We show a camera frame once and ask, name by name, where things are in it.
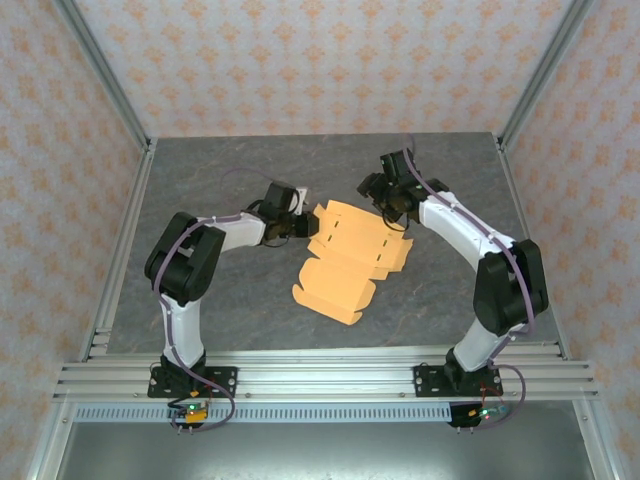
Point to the aluminium side rail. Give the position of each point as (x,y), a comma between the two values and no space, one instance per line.
(121,250)
(517,200)

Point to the aluminium frame post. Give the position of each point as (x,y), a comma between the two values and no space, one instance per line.
(545,70)
(100,70)

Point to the grey metal shelf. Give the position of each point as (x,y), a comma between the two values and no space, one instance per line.
(320,452)

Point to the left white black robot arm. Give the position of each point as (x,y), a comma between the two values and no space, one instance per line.
(185,325)

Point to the aluminium table edge rail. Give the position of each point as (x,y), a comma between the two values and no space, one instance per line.
(320,352)

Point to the wide aluminium mounting beam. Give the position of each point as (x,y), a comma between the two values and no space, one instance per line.
(320,381)

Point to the orange paper box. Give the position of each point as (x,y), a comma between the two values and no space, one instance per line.
(345,260)

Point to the aluminium frame leg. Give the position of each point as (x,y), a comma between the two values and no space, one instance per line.
(50,440)
(596,440)

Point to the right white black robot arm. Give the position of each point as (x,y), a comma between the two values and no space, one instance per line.
(480,340)

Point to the small electronics board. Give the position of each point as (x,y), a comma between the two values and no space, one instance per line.
(190,412)
(482,414)

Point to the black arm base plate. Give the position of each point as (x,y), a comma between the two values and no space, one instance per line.
(225,382)
(427,382)

